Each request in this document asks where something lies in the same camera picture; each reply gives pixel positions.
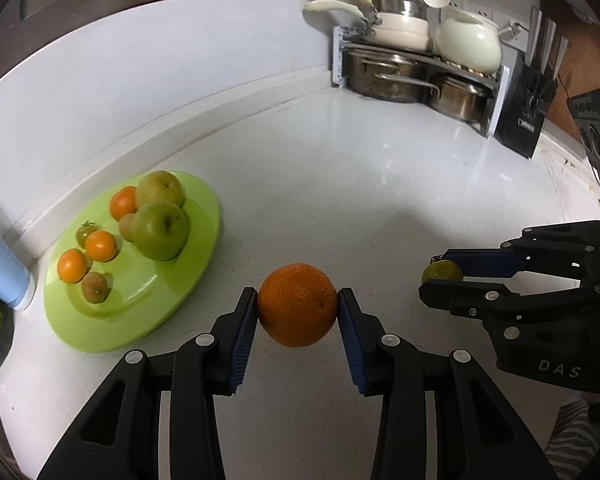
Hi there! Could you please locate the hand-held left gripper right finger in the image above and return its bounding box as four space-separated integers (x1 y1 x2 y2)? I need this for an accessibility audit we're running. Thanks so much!
337 287 556 480

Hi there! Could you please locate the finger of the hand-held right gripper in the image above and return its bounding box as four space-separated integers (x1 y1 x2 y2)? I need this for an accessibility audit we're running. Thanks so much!
442 220 600 286
418 280 600 320

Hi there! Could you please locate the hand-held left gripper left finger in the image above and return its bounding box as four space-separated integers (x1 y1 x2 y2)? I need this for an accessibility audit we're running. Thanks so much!
37 286 259 480

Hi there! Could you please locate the small yellow-green fruit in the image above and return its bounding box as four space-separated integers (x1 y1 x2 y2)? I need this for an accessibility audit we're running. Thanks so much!
421 258 464 285

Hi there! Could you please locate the orange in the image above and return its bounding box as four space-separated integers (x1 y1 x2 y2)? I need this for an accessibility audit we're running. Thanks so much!
85 230 119 263
257 262 339 348

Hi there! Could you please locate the green oval plate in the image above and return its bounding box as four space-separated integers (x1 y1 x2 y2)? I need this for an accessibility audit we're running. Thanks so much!
43 170 222 353

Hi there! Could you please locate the large yellow-green pear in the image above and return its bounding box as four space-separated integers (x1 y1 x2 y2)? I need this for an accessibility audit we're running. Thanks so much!
135 170 186 209

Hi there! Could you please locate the tangerine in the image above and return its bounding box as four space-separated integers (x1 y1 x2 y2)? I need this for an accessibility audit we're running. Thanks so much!
57 248 89 284
109 185 139 221

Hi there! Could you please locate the small green tomato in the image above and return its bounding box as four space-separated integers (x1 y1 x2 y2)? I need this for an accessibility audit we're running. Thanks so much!
75 220 99 249

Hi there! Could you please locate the striped cloth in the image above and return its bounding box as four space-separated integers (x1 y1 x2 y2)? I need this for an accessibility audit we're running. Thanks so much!
545 400 600 480

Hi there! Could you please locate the green apple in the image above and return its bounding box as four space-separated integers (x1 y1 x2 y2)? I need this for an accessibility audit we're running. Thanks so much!
131 201 190 262

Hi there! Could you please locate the black knife block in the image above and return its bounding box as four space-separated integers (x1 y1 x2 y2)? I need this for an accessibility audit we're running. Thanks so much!
494 6 569 160

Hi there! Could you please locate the small brown spotted fruit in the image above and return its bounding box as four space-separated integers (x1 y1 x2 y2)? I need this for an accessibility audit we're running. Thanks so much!
81 271 110 304

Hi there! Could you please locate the small steel pot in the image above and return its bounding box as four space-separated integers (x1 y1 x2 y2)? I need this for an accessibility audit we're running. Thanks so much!
429 74 496 122

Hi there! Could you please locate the wooden cutting board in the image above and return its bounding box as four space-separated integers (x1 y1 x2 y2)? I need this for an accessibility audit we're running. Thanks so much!
539 0 600 142

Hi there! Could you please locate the large steel pot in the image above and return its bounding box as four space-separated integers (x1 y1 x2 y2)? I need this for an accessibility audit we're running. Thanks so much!
344 49 440 104

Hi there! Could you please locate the white ceramic pot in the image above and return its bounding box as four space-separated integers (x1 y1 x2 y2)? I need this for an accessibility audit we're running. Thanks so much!
433 9 524 74

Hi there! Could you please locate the white pump bottle blue label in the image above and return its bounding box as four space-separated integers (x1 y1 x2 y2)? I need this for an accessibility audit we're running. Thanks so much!
0 224 36 311

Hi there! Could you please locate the metal pot rack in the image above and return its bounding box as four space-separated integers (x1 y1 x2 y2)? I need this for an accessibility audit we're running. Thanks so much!
332 25 514 139

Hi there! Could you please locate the white frying pan cream handle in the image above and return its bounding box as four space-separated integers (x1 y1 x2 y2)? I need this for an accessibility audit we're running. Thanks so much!
303 0 432 52

